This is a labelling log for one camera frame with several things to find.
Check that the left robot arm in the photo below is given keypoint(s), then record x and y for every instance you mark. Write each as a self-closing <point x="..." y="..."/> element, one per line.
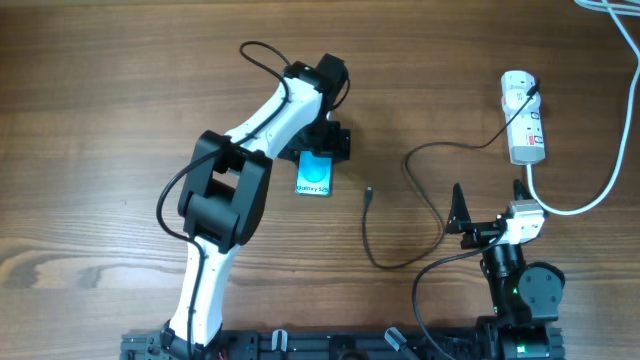
<point x="225" y="189"/>

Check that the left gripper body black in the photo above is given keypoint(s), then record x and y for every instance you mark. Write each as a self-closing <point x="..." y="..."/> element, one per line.
<point x="322" y="139"/>

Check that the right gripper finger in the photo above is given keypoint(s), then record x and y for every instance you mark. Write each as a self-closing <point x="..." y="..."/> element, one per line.
<point x="458" y="214"/>
<point x="523" y="203"/>

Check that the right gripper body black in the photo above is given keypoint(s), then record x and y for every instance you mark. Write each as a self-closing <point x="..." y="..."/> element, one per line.
<point x="479" y="234"/>

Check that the white power strip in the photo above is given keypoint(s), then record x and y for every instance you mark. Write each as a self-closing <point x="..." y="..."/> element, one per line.
<point x="524" y="131"/>

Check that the white charger plug adapter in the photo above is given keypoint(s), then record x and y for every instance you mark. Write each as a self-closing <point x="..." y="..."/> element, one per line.
<point x="522" y="100"/>

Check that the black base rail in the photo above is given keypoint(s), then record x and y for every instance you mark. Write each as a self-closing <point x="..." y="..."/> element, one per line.
<point x="459" y="343"/>

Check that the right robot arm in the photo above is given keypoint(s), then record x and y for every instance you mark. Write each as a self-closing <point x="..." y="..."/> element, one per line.
<point x="526" y="296"/>

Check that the smartphone with cyan screen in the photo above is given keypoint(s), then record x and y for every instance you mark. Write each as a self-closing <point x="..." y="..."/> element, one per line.
<point x="314" y="175"/>

